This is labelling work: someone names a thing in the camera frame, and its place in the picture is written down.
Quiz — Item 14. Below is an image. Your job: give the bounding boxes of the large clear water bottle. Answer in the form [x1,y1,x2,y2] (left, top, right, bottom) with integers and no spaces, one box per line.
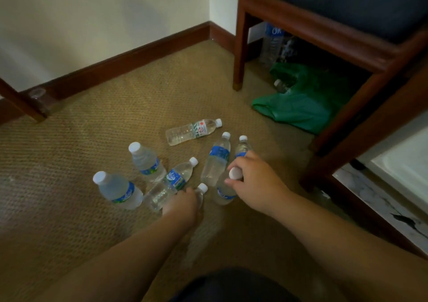
[260,23,285,67]

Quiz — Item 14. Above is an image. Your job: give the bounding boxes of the green plastic bag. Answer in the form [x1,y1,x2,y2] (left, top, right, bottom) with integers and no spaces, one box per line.
[251,62,352,135]

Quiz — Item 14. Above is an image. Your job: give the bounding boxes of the white door panel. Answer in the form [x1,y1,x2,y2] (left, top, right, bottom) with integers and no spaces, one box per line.
[366,125,428,214]

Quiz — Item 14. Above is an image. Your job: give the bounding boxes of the wooden furniture leg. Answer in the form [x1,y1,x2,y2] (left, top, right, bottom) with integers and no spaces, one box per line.
[0,77,48,124]

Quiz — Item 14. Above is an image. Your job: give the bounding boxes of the person's right hand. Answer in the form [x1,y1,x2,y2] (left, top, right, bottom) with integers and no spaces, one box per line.
[225,151,292,217]

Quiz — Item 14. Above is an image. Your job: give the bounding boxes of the dark wooden threshold strip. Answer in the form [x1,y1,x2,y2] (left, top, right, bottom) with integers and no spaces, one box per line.
[318,177,428,259]

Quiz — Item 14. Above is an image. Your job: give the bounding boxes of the green-labelled clear bottle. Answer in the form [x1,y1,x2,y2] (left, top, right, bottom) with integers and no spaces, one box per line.
[165,118,223,146]

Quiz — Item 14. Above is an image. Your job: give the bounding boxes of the person's left hand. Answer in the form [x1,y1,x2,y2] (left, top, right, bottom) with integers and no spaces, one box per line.
[163,188,199,227]

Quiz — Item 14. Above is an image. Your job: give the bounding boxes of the person's right forearm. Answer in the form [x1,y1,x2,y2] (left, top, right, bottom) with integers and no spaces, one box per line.
[267,191,428,302]

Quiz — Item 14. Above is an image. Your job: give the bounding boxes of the person's left forearm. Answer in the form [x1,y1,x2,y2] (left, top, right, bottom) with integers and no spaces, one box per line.
[33,212,198,302]

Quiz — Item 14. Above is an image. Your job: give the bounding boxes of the person's dark shorts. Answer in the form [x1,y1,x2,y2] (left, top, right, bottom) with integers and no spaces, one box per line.
[170,268,300,302]

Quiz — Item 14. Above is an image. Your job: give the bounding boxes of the brown wooden baseboard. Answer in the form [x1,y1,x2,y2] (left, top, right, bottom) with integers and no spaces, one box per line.
[0,21,235,125]

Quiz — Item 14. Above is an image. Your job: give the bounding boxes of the dark wooden chair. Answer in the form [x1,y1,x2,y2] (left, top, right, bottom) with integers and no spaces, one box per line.
[233,0,428,192]

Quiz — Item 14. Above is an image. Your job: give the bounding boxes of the dark blue seat cushion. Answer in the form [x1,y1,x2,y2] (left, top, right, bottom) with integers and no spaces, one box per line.
[242,0,428,44]

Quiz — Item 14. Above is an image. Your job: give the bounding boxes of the cluster of clear bottles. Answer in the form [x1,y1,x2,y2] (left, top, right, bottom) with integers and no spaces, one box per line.
[93,131,252,212]

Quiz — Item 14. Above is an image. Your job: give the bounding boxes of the blue-labelled plastic water bottle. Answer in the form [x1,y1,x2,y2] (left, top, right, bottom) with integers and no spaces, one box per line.
[194,183,209,209]
[212,167,243,206]

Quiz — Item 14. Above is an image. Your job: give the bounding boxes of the clear plastic furniture cup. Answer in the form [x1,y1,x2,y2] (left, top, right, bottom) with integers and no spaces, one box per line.
[28,87,47,101]

